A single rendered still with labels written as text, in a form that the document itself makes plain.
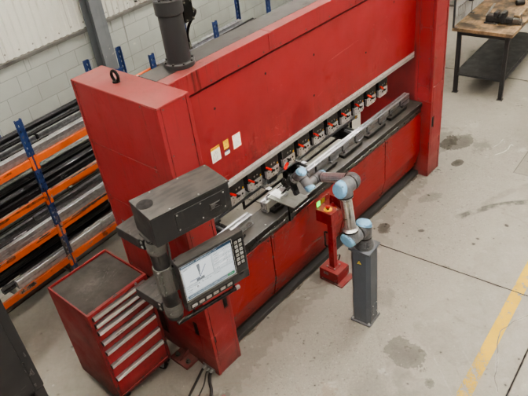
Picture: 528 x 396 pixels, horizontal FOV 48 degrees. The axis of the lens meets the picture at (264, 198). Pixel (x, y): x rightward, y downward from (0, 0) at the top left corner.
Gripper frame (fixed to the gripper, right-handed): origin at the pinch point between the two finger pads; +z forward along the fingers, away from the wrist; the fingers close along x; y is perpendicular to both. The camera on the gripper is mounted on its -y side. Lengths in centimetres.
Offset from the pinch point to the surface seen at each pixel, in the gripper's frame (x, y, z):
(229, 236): 107, -13, -80
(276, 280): 21, -51, 58
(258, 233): 35.4, -13.7, 11.7
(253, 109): 15, 56, -53
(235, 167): 40, 32, -27
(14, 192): 143, 139, 108
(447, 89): -417, 10, 137
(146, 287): 143, -4, -21
